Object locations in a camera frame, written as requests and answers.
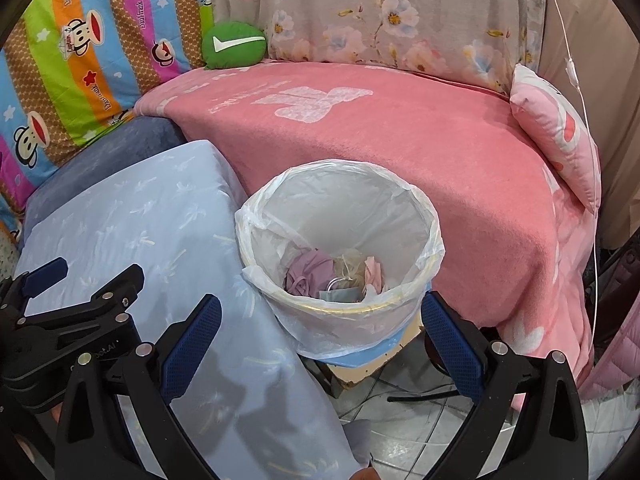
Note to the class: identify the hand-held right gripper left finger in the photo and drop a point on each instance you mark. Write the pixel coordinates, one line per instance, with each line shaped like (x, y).
(192, 350)

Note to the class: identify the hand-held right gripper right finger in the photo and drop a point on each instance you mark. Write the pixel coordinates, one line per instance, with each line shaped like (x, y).
(452, 350)

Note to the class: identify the black stool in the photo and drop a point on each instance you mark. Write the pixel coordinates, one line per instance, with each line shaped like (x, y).
(431, 353)

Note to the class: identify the green round cushion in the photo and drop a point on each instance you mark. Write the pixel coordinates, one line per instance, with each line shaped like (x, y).
(230, 57)

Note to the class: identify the beige dotted cloth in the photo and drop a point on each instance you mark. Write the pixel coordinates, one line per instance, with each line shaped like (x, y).
(7, 245)

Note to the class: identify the pink cloth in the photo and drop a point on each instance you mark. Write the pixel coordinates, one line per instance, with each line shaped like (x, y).
(374, 272)

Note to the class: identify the beige mesh pouf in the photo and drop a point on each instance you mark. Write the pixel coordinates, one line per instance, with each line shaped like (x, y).
(350, 262)

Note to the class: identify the bin with white plastic liner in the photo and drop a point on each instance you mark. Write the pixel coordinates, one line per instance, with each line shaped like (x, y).
(320, 210)

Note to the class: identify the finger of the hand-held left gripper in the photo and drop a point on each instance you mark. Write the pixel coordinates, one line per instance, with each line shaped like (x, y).
(47, 272)
(120, 280)

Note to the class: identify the blue-grey cushion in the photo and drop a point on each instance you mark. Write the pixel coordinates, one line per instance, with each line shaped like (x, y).
(110, 145)

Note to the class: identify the grey floral cloth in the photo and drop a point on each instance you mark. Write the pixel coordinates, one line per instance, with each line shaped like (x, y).
(375, 10)

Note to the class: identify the pink quilted jacket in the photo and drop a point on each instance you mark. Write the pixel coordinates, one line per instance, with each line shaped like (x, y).
(610, 370)

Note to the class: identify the pink and white pillow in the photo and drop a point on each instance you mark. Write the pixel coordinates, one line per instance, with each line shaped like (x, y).
(555, 130)

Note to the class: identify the striped monkey print cloth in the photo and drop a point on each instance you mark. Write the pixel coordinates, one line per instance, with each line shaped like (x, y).
(75, 60)

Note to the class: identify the purple cloth mask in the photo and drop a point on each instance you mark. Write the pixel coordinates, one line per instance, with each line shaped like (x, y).
(305, 272)

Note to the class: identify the pink blanket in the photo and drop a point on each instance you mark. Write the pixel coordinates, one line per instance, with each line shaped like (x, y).
(400, 160)

